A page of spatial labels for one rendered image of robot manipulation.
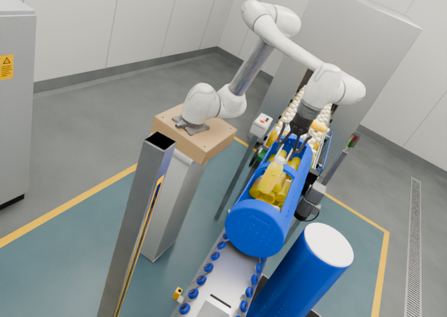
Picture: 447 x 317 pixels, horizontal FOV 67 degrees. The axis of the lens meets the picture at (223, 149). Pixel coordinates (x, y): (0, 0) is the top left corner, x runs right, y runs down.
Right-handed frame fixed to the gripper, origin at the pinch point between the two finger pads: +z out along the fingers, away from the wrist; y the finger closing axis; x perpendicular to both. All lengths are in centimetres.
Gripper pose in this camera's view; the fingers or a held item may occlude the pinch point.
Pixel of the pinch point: (283, 154)
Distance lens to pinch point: 146.8
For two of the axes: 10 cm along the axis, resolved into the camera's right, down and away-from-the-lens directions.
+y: 8.7, 4.8, -1.5
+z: -3.4, 7.8, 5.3
